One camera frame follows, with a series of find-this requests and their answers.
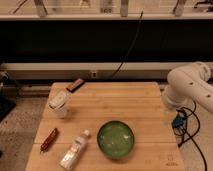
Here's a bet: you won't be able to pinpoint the green ceramic bowl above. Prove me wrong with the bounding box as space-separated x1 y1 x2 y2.
97 120 135 159

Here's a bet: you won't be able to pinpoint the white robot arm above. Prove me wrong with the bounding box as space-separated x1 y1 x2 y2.
162 62 213 124

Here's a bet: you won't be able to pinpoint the blue connector box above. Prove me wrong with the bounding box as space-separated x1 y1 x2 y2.
172 115 185 128

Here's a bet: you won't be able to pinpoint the brown rectangular block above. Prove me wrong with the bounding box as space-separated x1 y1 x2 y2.
66 78 85 93

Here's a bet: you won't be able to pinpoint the clear plastic cup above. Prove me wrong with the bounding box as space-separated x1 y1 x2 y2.
48 91 68 118

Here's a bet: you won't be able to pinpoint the clear plastic bottle white label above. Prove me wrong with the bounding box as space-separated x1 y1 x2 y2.
60 130 90 171

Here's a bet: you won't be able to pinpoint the red-brown pocket knife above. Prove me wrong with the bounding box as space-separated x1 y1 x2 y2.
40 128 59 152

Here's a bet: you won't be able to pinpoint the black floor cables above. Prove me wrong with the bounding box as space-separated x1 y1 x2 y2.
173 99 208 171

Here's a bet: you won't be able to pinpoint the black hanging cable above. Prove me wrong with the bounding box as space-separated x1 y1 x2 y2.
105 10 145 81

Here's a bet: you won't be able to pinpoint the white wall outlet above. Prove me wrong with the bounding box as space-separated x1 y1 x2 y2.
91 71 98 79

